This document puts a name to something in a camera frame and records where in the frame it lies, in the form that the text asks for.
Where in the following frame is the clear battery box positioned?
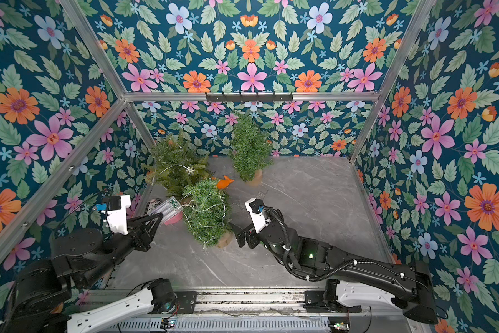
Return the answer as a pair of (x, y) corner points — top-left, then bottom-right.
(148, 196), (183, 219)

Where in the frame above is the dark green tree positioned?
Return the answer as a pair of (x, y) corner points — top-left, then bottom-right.
(230, 115), (273, 183)
(183, 178), (231, 248)

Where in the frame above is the light green fern christmas tree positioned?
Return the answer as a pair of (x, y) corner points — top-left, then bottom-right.
(143, 135), (211, 199)

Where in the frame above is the thin wire string light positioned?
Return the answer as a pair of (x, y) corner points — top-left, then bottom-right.
(151, 163), (231, 248)

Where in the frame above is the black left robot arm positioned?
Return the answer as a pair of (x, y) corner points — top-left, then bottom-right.
(0, 213), (177, 332)

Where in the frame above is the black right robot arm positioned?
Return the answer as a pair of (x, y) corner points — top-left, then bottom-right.
(234, 221), (437, 325)

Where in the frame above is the pink alarm clock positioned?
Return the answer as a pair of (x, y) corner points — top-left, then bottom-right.
(164, 212), (184, 226)

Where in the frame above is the orange plush toy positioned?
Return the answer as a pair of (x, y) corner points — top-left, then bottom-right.
(216, 176), (234, 190)

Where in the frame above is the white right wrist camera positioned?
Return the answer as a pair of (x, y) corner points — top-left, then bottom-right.
(245, 198), (270, 233)

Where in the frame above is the black corrugated cable hose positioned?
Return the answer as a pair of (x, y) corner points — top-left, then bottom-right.
(261, 205), (379, 282)

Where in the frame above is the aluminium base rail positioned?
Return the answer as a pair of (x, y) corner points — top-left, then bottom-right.
(67, 283), (404, 332)

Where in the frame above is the black hook rail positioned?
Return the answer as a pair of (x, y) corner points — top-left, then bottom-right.
(205, 92), (294, 103)

